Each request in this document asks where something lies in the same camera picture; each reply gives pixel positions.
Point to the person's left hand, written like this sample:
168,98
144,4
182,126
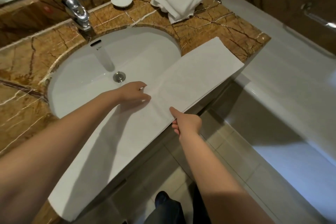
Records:
131,94

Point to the person's right hand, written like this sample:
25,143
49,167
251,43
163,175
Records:
189,123

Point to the person's left thumb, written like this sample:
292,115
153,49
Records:
145,98

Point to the person's right thumb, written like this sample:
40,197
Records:
174,112

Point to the long white towel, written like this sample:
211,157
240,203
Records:
147,116

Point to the person's right forearm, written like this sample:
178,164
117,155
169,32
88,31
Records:
217,184

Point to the person's left forearm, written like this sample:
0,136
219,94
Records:
57,139

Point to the chrome sink drain stopper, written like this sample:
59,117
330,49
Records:
119,76

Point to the white sink basin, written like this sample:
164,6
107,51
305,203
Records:
86,74

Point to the person's dark shoe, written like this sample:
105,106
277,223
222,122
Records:
161,199

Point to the person's dark trousers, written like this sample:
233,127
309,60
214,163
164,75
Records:
170,212

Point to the chrome sink faucet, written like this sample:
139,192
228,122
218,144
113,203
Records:
77,11

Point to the white bathtub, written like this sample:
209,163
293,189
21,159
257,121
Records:
286,79

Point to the chrome grab bar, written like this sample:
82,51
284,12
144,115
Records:
315,16

